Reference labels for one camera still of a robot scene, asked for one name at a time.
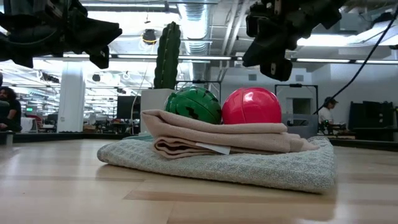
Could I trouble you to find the beige folded cloth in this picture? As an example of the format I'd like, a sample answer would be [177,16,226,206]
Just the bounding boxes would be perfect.
[141,109,320,161]

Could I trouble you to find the white building column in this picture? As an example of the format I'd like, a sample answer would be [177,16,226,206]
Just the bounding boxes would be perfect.
[56,60,86,134]

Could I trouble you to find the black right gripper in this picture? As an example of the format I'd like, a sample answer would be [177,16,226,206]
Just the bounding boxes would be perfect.
[242,0,346,82]

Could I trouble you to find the clear plastic tray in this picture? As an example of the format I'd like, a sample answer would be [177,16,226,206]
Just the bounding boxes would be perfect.
[96,136,337,195]

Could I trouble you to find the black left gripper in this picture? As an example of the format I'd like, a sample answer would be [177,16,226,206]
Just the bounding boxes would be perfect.
[0,0,123,70]

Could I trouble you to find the long linear ceiling light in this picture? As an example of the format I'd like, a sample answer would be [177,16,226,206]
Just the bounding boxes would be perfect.
[34,54,398,65]

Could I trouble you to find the green cactus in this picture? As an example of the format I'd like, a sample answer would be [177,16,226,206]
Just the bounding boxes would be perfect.
[153,21,182,90]

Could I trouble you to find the black aluminium table frame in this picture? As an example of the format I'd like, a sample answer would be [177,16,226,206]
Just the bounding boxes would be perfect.
[0,130,398,152]

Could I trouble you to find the grey translucent plastic container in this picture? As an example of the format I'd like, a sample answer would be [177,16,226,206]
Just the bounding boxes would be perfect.
[281,113,319,140]

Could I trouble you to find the black cabinet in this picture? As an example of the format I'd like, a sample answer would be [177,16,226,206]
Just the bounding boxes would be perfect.
[348,100,396,132]

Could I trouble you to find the corrugated silver ceiling duct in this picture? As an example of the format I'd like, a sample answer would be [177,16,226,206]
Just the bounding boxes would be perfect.
[178,0,210,57]

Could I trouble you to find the red toy tomato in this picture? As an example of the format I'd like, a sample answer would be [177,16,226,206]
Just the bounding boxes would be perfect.
[221,86,283,126]

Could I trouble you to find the teal cloth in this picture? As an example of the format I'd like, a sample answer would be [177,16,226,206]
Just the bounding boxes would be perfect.
[122,133,154,141]

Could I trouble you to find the green toy watermelon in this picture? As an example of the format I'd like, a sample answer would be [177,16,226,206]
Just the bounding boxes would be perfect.
[164,86,223,126]

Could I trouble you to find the person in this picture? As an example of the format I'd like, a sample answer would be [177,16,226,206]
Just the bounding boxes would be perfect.
[317,96,340,126]
[0,86,22,133]

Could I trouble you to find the black background monitor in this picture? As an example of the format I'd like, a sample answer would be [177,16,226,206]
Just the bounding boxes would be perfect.
[116,95,141,120]

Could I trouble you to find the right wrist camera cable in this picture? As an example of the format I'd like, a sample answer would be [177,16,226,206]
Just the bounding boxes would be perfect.
[312,6,398,116]

